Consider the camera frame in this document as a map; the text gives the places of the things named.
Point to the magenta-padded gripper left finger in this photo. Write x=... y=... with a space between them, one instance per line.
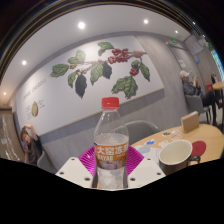
x=75 y=173

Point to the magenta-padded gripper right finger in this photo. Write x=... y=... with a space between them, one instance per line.
x=146 y=171

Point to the clear red-capped drink bottle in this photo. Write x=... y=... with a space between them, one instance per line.
x=111 y=146

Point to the white printed paper sheet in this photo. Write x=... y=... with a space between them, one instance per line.
x=150 y=155

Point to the grey shell chair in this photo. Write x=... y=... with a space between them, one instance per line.
x=196 y=105
x=45 y=163
x=143 y=130

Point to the person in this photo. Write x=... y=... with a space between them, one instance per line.
x=191 y=88
x=30 y=146

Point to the flat round red coaster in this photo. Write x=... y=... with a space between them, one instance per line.
x=199 y=148

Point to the tan cardboard box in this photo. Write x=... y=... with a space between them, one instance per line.
x=189 y=122

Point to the round wooden café table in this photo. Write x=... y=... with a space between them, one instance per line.
x=218 y=85

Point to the green exit sign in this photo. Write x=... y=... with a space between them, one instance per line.
x=174 y=41

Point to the round ceiling lights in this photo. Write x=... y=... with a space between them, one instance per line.
x=81 y=25

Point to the coffee plant wall mural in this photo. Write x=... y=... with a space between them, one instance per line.
x=100 y=73

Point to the white wall notice board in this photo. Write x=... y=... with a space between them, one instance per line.
x=194 y=45

